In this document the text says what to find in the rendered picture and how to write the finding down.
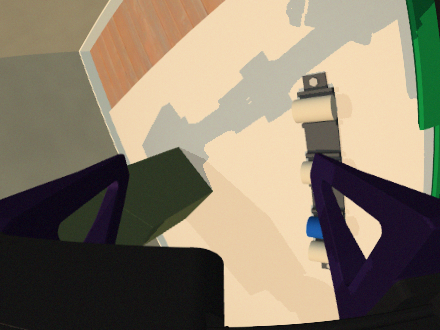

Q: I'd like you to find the blue plastic bar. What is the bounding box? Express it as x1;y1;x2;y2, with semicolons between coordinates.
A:
306;216;323;239

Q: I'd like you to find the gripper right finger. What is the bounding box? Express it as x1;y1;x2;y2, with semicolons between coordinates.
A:
310;153;440;319

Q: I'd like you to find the beige cylinder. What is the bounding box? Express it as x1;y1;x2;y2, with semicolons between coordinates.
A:
292;95;337;124
308;240;328;263
300;161;313;184

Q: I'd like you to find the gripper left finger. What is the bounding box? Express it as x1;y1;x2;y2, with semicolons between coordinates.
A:
0;154;129;244

